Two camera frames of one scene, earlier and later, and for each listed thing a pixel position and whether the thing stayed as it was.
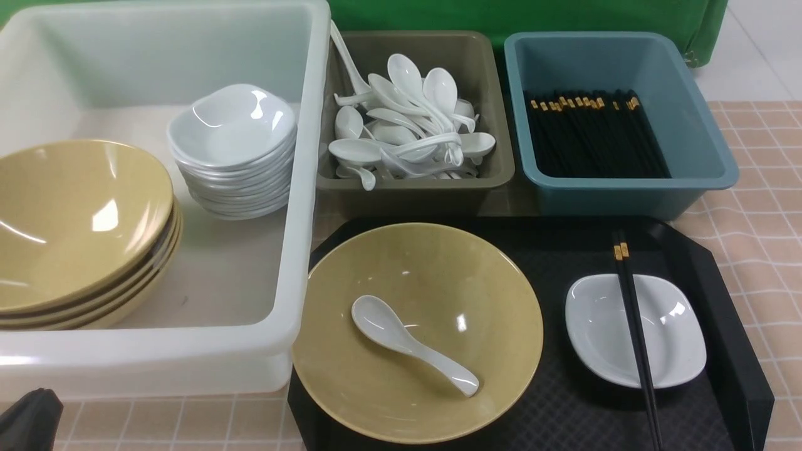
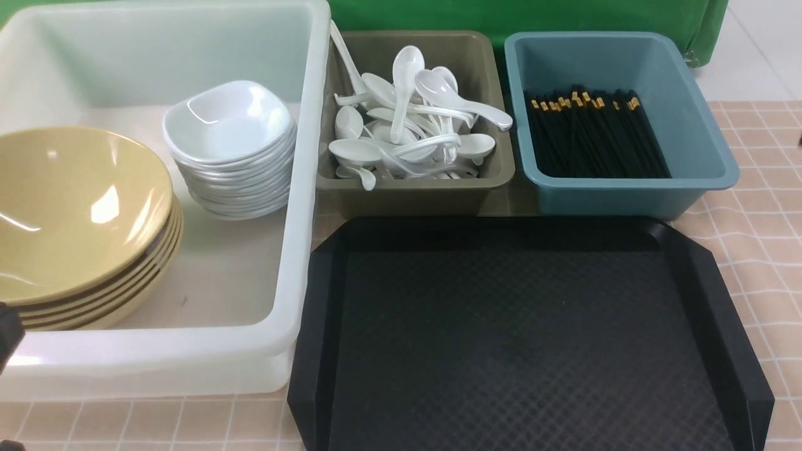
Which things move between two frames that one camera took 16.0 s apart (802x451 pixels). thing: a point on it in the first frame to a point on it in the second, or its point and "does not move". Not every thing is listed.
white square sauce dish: [674, 332] to [229, 122]
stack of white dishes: [235, 149] does not move
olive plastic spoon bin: [466, 54] does not move
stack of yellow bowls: [88, 228] does not move
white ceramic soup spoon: [379, 321] to [436, 89]
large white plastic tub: [115, 72] does not move
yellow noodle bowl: [417, 333] to [77, 207]
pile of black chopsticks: [593, 134] does not move
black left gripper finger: [31, 424] to [12, 332]
